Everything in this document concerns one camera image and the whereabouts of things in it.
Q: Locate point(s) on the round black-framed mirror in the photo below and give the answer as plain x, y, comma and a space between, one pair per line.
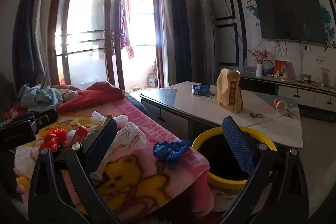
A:
268, 68

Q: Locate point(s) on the hanging clothes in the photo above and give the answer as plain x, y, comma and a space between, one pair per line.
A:
128, 24

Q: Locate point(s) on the red snack packet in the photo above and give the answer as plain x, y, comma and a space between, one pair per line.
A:
78, 134

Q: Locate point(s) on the pink printed blanket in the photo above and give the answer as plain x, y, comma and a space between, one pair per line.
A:
136, 182

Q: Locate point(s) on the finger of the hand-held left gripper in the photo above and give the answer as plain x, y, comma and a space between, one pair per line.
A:
44, 116

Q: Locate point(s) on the blue snack packet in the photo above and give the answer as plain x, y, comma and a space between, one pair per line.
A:
200, 88

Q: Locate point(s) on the dark blue curtain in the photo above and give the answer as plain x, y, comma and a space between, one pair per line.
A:
179, 29
25, 29

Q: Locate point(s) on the brown paper bag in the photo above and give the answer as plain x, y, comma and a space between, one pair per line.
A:
228, 92

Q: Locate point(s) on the white vase with red flowers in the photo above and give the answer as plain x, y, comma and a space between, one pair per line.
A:
258, 70

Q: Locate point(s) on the clear acrylic stand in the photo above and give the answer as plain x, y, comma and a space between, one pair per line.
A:
326, 77

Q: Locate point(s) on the red blanket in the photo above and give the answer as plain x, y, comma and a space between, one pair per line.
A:
89, 98

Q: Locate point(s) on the marble top coffee table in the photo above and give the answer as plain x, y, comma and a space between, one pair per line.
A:
183, 106

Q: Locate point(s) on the grey curtain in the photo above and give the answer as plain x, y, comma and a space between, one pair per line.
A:
44, 29

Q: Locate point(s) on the white wing-shaped item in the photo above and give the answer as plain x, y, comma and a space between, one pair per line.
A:
119, 119

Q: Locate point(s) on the grey standing air conditioner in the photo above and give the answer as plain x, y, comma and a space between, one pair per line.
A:
208, 43

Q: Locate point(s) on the wall socket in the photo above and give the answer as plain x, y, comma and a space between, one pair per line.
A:
306, 48

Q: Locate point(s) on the blue glove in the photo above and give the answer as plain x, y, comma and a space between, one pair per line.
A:
170, 151

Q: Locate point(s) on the yellow trash bin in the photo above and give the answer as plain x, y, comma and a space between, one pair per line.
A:
225, 182

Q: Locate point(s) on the floral patterned cloth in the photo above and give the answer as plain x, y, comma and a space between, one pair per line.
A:
68, 92

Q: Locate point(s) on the yellow wrapper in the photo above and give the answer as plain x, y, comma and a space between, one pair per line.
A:
73, 123

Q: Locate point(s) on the white printed plastic wrapper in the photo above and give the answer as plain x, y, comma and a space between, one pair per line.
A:
128, 137

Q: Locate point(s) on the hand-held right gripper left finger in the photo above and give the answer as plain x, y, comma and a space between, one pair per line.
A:
101, 142

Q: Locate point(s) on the red wrapper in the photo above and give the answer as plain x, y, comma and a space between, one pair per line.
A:
53, 136

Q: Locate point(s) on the red paper cup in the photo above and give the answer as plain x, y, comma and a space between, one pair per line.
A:
278, 103

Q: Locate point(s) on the wall-mounted television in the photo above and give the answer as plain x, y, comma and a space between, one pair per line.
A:
288, 19

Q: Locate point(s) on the white wall notice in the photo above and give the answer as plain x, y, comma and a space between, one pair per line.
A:
320, 59

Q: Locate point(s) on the light blue cloth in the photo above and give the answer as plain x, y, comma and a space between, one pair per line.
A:
39, 96

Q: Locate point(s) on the paint bucket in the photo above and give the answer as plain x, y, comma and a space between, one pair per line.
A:
152, 80

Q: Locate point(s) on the white television cabinet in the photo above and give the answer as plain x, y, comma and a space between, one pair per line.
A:
309, 94

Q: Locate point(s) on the brown framed glass door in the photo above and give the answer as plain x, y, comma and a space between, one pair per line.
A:
115, 29

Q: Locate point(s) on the colourful picture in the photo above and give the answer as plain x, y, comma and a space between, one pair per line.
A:
284, 69

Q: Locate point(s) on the dark blue quilted sofa cover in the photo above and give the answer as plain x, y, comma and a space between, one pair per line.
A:
136, 102

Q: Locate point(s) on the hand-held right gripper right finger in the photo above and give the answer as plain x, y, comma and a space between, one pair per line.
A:
237, 145

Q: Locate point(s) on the person's left hand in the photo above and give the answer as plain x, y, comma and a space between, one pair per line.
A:
19, 188

